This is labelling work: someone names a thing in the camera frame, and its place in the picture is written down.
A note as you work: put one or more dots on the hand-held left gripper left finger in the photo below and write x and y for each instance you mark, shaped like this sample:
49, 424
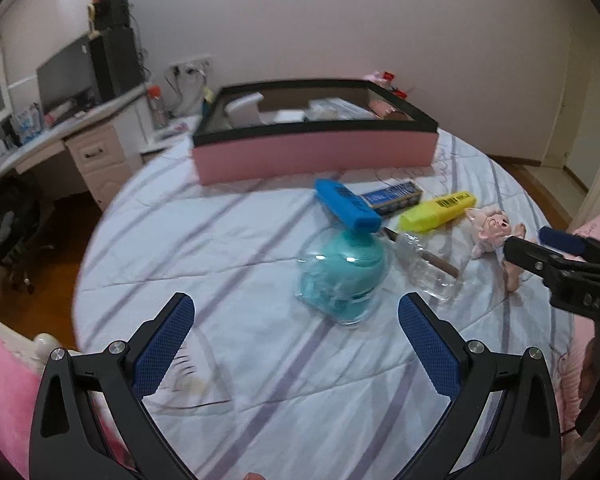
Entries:
162, 345

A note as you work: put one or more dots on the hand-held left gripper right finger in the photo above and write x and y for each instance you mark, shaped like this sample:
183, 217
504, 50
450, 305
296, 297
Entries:
430, 345

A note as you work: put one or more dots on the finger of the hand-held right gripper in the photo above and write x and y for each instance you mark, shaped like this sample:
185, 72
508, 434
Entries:
527, 257
562, 240

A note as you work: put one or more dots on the pink pig toy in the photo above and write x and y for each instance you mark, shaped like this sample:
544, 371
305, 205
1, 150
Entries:
490, 227

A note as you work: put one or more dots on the clear plastic jar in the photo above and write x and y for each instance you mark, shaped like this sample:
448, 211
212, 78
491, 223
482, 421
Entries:
420, 265

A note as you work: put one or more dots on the yellow highlighter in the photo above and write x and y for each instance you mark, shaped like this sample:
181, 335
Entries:
430, 212

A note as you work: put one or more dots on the pink storage box black rim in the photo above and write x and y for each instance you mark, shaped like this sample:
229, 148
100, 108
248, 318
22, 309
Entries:
305, 155

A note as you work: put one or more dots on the clear floss packet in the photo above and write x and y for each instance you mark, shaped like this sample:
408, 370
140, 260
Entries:
340, 109

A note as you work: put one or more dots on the white plug-in device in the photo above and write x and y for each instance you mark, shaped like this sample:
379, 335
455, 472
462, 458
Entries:
242, 110

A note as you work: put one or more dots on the white charger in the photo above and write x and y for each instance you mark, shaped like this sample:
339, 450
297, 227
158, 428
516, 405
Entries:
287, 116

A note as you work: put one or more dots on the brown wooden stick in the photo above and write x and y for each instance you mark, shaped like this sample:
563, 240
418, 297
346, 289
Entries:
445, 266

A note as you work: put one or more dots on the blue printed small box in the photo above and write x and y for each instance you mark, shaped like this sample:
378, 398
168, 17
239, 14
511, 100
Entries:
395, 195

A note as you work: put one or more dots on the pink fleece blanket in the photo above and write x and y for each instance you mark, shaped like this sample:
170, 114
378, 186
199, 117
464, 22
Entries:
5, 400

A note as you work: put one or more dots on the white drawer unit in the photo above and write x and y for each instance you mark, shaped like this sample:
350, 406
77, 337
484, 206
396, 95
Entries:
100, 165

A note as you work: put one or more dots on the black office chair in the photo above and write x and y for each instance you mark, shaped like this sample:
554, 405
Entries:
10, 230

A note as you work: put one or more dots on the white nightstand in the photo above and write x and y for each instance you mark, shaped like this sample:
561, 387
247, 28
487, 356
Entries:
170, 135

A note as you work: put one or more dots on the clear bottle orange cap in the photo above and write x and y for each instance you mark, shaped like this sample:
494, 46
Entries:
158, 110

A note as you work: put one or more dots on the white desk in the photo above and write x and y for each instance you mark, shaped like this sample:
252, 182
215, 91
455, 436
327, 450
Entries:
40, 140

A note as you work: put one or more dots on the yellow blue snack bag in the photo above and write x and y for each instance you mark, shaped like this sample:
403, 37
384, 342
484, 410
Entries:
208, 101

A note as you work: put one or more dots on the blue white boxes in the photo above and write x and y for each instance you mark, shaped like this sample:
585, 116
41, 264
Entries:
26, 122

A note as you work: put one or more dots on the black computer monitor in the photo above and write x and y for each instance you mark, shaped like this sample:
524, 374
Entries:
67, 77

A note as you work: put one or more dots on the black computer tower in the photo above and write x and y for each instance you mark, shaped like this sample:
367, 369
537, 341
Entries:
117, 62

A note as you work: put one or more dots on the black box on tower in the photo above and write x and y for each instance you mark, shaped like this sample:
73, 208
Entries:
111, 12

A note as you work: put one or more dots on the white bed post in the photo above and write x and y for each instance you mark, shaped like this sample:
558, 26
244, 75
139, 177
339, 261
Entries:
42, 342

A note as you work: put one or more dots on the white wall outlet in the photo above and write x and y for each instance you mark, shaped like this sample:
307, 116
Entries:
190, 63

